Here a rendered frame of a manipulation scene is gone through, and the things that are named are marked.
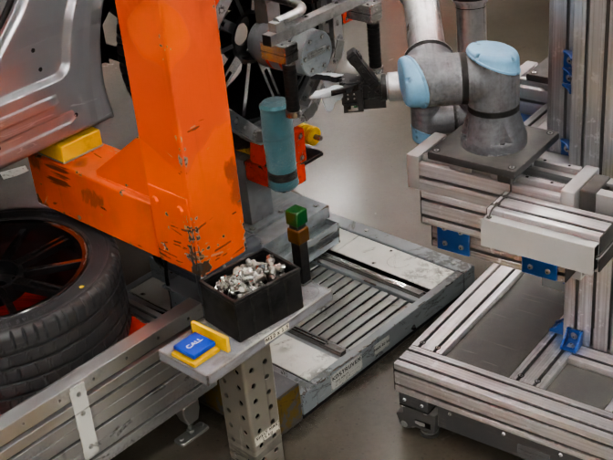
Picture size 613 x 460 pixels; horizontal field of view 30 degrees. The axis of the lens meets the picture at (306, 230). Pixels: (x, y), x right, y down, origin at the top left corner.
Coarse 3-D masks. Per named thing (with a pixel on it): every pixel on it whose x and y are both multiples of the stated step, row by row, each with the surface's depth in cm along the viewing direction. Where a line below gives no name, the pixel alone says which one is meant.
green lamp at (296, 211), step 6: (288, 210) 276; (294, 210) 276; (300, 210) 275; (288, 216) 276; (294, 216) 274; (300, 216) 275; (306, 216) 277; (288, 222) 277; (294, 222) 275; (300, 222) 276
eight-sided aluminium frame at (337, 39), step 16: (224, 0) 299; (320, 0) 334; (336, 0) 332; (336, 16) 334; (336, 32) 336; (336, 48) 338; (336, 64) 341; (304, 80) 341; (320, 80) 337; (304, 96) 340; (304, 112) 336; (240, 128) 318; (256, 128) 323
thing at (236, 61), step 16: (240, 16) 320; (224, 32) 322; (224, 48) 319; (240, 48) 329; (224, 64) 324; (256, 64) 331; (240, 80) 354; (256, 80) 351; (272, 80) 337; (240, 96) 331; (256, 96) 346; (272, 96) 339; (240, 112) 332; (256, 112) 338
